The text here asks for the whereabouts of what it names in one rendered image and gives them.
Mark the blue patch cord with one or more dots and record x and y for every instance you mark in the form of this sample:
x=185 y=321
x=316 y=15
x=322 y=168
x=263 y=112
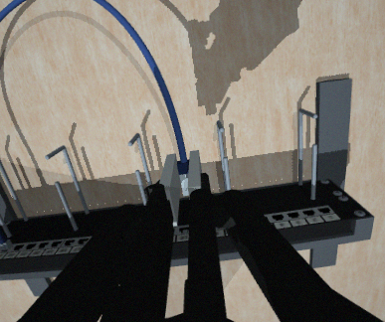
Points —
x=148 y=57

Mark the grey cable plug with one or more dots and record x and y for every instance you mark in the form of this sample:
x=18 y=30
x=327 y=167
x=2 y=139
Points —
x=183 y=169

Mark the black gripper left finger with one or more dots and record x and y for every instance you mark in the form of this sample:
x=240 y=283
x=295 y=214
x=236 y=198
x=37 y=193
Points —
x=123 y=280

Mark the black patch panel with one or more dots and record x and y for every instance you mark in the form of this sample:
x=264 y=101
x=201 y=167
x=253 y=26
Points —
x=41 y=247

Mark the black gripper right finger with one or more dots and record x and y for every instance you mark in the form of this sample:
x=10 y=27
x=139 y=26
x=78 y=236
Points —
x=293 y=288

